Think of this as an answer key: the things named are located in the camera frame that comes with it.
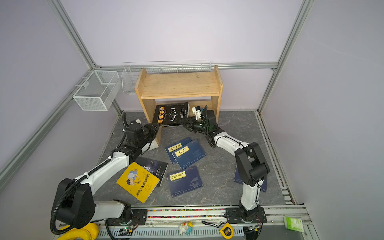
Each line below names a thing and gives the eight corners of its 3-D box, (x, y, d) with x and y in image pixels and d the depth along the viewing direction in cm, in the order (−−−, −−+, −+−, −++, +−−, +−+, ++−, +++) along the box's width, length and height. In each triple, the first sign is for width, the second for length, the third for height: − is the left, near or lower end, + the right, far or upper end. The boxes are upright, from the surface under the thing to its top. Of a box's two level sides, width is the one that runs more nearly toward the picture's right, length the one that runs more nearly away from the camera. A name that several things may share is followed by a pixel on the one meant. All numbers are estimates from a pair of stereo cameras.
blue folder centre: (182, 169, 92) (181, 167, 89) (173, 155, 98) (172, 152, 95) (205, 155, 98) (206, 152, 95) (196, 142, 104) (196, 139, 101)
